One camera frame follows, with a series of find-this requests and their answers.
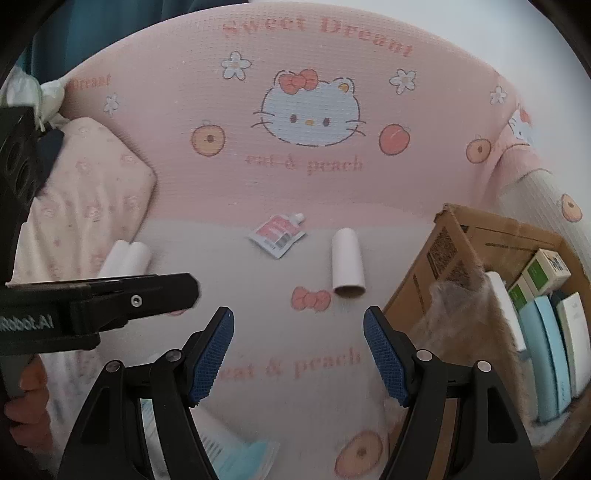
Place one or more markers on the blue face mask packet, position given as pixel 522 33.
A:
pixel 254 459

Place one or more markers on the person's left hand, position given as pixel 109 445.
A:
pixel 27 415

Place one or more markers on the red and white spout pouch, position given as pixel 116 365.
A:
pixel 277 233

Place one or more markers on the dark blue cloth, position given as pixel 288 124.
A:
pixel 51 141

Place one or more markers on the white cloth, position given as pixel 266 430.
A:
pixel 18 87

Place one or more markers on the white paper tube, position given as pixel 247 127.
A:
pixel 138 258
pixel 348 258
pixel 115 258

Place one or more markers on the brown cardboard box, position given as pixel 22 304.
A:
pixel 443 258

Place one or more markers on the large white box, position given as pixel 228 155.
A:
pixel 577 341

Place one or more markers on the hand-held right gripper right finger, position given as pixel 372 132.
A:
pixel 385 355

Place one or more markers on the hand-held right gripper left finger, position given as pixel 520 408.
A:
pixel 212 355

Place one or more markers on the teal curtain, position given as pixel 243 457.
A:
pixel 92 27

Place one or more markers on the small green white box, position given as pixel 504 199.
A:
pixel 521 295

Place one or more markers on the pink floral pillow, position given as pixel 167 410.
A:
pixel 92 194

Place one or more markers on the green white cartoon box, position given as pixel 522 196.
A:
pixel 545 274

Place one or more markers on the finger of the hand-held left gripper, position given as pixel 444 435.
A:
pixel 138 300

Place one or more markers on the pink printed blanket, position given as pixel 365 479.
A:
pixel 392 194

